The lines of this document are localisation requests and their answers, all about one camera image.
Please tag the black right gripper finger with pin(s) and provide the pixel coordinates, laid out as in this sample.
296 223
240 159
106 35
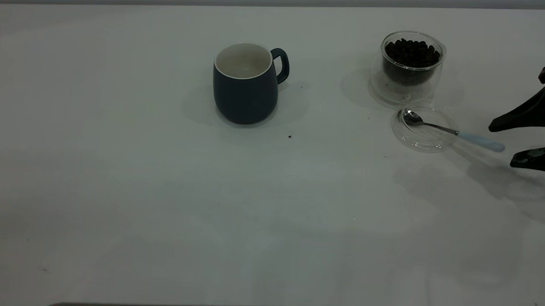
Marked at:
537 112
542 159

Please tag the dark grey ceramic mug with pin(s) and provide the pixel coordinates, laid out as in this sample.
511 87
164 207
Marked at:
245 100

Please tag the clear round glass lid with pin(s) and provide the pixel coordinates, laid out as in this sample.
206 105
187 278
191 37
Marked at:
425 140

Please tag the roasted coffee beans heap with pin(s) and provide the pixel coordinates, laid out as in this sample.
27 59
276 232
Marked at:
412 53

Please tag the clear double-wall glass jar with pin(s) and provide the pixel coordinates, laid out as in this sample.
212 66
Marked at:
394 91

